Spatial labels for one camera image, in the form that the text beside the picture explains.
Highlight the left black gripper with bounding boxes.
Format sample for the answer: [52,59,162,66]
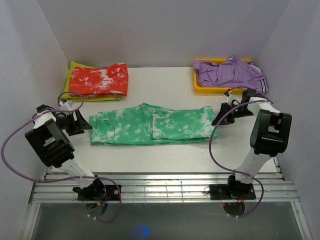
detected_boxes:
[56,109,93,136]

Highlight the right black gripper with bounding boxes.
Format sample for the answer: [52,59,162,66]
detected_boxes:
[211,102,254,126]

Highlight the green tie-dye trousers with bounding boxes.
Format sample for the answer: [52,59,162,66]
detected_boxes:
[89,103,218,146]

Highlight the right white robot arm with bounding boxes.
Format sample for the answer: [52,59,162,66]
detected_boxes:
[209,88,292,201]

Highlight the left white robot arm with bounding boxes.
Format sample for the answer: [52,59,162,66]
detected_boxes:
[25,104,107,201]

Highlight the yellow folded trousers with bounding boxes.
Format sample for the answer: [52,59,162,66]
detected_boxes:
[63,61,124,102]

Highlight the purple trousers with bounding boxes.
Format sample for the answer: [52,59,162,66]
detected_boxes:
[193,56,269,94]

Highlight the red tie-dye folded trousers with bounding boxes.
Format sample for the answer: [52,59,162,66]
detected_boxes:
[68,63,129,97]

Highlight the yellow plastic tray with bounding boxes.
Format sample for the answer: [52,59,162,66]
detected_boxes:
[192,56,251,95]

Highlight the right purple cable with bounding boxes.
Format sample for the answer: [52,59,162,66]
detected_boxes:
[208,87,275,219]

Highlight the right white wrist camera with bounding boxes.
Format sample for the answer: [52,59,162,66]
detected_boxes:
[223,89,236,105]

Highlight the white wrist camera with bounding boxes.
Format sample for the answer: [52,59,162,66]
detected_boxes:
[223,89,236,105]
[58,100,74,111]

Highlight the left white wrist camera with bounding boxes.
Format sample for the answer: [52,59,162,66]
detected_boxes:
[58,100,74,111]

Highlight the aluminium rail frame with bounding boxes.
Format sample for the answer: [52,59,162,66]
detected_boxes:
[29,171,300,204]

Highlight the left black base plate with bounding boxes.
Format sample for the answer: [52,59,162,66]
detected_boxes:
[76,184,122,202]

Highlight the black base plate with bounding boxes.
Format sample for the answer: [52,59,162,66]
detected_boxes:
[208,184,256,200]
[76,184,122,202]

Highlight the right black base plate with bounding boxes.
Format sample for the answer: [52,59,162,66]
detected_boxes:
[208,184,256,200]

